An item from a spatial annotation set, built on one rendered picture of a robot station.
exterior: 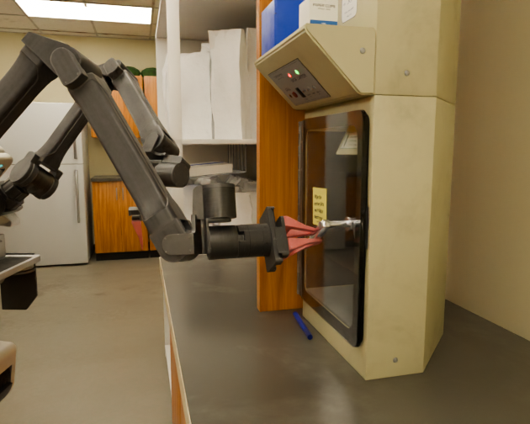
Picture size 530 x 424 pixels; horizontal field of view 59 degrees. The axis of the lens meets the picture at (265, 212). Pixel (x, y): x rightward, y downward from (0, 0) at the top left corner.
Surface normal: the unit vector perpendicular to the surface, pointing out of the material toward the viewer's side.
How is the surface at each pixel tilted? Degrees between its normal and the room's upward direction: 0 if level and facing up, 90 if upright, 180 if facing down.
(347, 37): 90
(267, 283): 90
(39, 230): 90
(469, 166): 90
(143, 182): 76
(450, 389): 0
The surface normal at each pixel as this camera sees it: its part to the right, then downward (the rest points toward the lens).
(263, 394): 0.00, -0.99
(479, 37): -0.97, 0.04
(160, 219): -0.13, -0.11
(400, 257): 0.25, 0.13
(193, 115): -0.18, 0.18
